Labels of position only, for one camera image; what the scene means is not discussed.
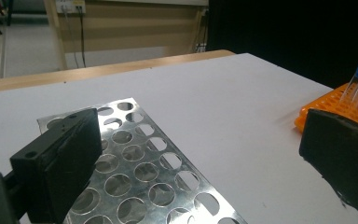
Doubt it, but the silver metal test tube rack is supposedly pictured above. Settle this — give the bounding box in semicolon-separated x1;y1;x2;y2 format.
36;97;248;224

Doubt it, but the black curtain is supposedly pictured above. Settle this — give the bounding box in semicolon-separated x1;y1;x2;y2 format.
206;0;358;90

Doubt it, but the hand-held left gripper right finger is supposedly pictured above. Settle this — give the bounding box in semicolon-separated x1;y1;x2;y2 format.
298;107;358;224

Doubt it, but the beige wooden furniture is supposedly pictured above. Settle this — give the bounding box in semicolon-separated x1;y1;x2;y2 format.
43;0;209;71

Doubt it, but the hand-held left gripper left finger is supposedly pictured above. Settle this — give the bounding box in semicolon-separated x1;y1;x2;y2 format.
9;106;103;224

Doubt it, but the orange plastic test tube rack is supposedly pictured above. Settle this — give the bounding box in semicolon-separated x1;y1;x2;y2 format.
294;82;358;133

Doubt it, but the white table board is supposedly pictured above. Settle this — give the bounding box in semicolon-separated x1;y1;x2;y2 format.
0;52;358;224

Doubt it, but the white power socket strip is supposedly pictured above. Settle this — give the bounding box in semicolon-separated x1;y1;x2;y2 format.
55;0;87;14

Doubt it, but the black hanging cable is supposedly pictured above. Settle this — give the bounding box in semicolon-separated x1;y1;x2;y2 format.
77;6;87;68

